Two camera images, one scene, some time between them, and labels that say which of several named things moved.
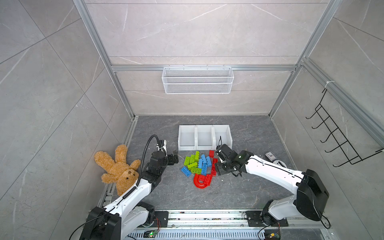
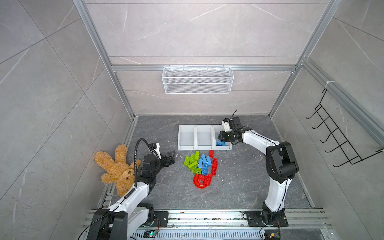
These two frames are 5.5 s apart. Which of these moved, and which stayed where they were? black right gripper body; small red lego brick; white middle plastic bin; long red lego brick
Moved: black right gripper body
Stayed: long red lego brick; small red lego brick; white middle plastic bin
